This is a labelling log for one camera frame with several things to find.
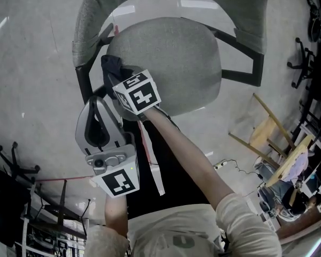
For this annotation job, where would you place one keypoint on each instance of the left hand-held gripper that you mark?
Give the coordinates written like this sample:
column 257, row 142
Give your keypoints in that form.
column 120, row 181

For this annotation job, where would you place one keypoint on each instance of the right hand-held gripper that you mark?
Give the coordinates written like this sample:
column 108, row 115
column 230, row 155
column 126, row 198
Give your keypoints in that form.
column 141, row 95

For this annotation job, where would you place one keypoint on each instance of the dark blue cleaning cloth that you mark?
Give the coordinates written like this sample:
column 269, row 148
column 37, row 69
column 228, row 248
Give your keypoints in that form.
column 111, row 66

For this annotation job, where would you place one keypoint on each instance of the grey fabric chair seat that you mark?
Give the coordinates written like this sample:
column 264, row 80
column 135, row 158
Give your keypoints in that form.
column 171, row 63

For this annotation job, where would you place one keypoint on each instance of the grey office chair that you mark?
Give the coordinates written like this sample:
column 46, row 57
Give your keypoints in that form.
column 91, row 23

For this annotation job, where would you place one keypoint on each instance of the person's left forearm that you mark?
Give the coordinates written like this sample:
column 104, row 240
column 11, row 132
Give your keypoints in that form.
column 116, row 213

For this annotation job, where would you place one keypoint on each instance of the person's right forearm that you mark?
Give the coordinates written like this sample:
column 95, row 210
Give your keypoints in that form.
column 187, row 154

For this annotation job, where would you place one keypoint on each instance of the black mesh office chair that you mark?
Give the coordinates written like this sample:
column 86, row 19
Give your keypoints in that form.
column 5, row 197

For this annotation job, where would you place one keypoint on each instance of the person's black trousers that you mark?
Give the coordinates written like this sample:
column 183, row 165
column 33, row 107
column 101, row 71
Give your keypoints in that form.
column 182, row 191

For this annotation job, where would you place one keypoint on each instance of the person's white printed shirt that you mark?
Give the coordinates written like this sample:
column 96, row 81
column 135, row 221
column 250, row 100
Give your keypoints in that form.
column 176, row 223

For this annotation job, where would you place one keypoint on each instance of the white power strip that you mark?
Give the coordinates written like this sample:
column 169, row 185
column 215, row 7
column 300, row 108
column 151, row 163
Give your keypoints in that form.
column 220, row 165

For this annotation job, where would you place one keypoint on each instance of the round wooden side table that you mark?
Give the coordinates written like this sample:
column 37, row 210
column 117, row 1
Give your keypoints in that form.
column 260, row 128

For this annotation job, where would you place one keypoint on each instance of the pale purple folded cloth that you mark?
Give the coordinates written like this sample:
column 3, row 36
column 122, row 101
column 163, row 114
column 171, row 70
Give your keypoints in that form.
column 297, row 167

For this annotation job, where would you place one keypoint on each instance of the black metal desk frame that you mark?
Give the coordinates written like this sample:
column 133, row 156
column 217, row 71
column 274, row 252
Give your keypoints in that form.
column 62, row 197

